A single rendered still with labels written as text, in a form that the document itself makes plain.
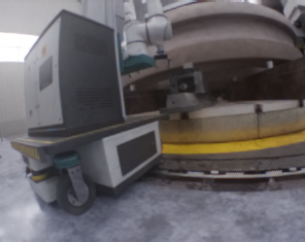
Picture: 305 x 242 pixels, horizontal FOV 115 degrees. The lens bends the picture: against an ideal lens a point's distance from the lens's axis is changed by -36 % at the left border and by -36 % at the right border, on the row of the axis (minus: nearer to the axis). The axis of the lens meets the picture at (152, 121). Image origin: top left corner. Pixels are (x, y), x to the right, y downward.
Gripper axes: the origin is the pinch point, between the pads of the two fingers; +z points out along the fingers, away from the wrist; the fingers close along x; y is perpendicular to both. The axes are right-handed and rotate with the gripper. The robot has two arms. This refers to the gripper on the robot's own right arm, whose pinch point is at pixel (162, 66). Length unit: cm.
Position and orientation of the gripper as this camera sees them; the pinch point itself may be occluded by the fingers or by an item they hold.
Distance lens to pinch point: 159.9
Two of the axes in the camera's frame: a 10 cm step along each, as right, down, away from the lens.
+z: 1.5, 8.6, 4.9
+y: -2.8, 5.1, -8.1
